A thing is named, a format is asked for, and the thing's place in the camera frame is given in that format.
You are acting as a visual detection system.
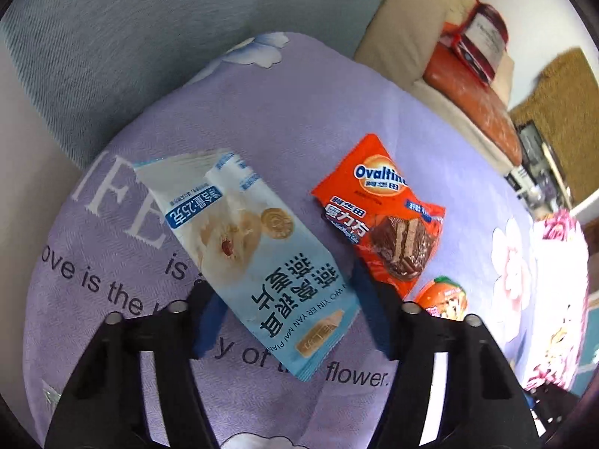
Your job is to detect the orange seat cushion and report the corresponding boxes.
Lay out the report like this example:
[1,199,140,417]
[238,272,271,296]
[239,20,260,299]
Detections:
[423,44,522,167]

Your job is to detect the small orange snack packet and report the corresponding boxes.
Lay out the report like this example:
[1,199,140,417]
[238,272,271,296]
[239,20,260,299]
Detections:
[414,276,469,321]

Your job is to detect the cream sofa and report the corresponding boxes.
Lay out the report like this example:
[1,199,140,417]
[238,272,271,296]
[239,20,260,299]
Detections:
[353,0,522,174]

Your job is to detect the light blue snack packet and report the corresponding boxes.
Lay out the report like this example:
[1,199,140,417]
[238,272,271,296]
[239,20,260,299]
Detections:
[133,150,361,383]

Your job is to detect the orange wafer packet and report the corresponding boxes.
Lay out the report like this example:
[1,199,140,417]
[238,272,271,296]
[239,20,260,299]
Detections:
[311,133,446,297]

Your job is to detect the pink floral bedsheet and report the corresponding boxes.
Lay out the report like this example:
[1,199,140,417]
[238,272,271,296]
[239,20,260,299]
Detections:
[522,210,591,391]

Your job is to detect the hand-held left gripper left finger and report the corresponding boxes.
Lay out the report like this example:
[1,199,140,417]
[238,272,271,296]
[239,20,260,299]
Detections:
[44,278,230,449]

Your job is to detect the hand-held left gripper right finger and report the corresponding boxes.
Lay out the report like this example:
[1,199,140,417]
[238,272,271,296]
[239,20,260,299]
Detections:
[351,259,541,449]

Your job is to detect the dark cluttered shelf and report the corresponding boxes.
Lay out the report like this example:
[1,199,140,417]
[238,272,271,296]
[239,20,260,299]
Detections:
[505,122,574,216]

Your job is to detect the brown woven mat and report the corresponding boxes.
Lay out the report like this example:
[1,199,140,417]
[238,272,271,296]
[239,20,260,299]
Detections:
[509,47,599,207]

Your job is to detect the purple floral cloth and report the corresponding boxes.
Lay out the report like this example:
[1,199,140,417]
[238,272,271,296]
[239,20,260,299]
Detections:
[21,32,553,449]

